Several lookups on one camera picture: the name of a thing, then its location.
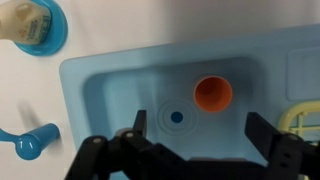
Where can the round blue plate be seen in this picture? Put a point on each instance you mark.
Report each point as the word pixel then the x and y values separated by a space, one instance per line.
pixel 55 30

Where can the yellow dish rack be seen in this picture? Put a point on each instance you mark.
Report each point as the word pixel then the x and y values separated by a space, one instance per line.
pixel 293 115

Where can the cream toy bottle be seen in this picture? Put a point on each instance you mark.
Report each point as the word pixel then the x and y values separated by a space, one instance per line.
pixel 21 20

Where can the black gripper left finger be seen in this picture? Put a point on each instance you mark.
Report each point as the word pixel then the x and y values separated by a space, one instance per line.
pixel 140 156

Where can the small orange cup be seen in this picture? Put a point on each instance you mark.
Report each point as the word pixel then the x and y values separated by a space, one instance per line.
pixel 213 94

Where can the light blue toy sink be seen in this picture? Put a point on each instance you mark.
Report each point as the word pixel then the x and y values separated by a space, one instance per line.
pixel 126 86

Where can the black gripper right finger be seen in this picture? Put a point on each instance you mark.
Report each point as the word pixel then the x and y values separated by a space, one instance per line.
pixel 290 156

